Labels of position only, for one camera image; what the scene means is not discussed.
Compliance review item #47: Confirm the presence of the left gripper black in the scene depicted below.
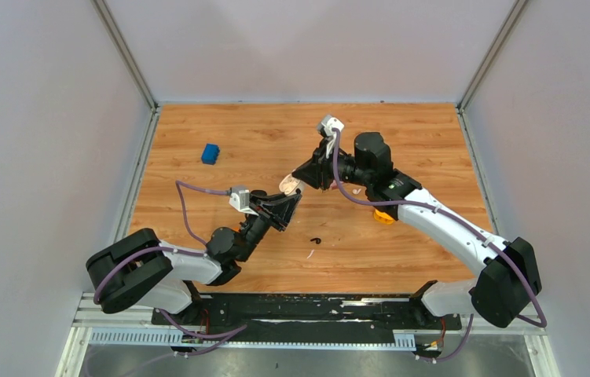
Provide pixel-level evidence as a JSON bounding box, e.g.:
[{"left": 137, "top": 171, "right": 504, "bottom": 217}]
[{"left": 237, "top": 190, "right": 302, "bottom": 263}]

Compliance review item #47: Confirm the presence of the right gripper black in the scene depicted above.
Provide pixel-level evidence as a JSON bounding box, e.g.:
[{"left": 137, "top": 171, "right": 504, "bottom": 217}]
[{"left": 292, "top": 139, "right": 372, "bottom": 191}]

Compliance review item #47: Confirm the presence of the white earbud charging case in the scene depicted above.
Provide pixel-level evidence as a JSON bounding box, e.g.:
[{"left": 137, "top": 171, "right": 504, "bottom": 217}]
[{"left": 279, "top": 174, "right": 305, "bottom": 196}]

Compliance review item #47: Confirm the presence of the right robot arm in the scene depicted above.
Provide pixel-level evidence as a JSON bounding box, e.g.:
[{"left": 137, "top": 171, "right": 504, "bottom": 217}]
[{"left": 291, "top": 129, "right": 548, "bottom": 328}]

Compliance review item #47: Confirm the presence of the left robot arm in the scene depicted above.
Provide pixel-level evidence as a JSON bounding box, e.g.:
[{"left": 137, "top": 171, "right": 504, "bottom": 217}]
[{"left": 86, "top": 186, "right": 302, "bottom": 324}]

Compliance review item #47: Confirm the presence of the blue toy block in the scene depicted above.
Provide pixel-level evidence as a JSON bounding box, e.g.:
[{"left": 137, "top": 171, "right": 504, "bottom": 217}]
[{"left": 200, "top": 143, "right": 220, "bottom": 165}]

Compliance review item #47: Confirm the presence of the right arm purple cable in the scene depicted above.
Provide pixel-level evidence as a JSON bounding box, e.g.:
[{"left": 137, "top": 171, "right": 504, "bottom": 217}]
[{"left": 329, "top": 127, "right": 548, "bottom": 364}]

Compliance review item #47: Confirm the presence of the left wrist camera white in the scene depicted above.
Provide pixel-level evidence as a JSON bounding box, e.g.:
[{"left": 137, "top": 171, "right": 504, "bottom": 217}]
[{"left": 229, "top": 185, "right": 255, "bottom": 214}]

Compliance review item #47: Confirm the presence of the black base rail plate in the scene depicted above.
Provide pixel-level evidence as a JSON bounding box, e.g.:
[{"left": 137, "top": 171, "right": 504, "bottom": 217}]
[{"left": 172, "top": 292, "right": 462, "bottom": 345}]

